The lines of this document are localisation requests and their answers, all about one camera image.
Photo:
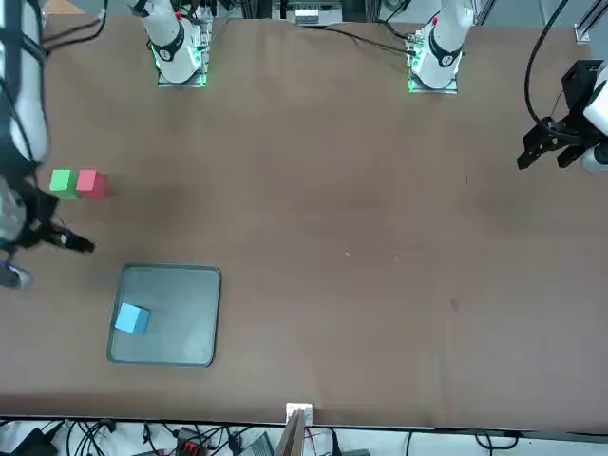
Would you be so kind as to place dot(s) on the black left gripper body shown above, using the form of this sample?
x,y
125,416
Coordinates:
x,y
579,85

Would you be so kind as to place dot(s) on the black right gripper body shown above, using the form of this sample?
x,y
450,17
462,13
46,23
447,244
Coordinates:
x,y
40,218

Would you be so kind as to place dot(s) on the green foam cube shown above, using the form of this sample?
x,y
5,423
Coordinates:
x,y
62,183

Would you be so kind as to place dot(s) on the red foam cube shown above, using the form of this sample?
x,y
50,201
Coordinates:
x,y
90,184

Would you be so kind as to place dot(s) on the blue foam cube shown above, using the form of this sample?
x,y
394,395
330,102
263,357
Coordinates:
x,y
130,319

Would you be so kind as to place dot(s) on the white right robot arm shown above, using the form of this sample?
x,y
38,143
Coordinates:
x,y
173,43

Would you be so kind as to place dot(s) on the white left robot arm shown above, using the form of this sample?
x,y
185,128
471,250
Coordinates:
x,y
446,43

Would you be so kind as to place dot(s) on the gray square tray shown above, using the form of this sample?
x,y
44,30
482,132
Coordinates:
x,y
180,304

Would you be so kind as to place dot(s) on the orange and black hub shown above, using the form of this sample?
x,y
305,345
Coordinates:
x,y
191,442

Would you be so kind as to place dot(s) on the aluminium profile rail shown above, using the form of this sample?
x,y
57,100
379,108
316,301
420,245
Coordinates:
x,y
589,26

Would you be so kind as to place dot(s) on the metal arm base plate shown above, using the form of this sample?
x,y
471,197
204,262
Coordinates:
x,y
166,84
418,89

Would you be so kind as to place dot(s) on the upright post with bracket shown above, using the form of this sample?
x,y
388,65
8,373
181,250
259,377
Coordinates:
x,y
294,427

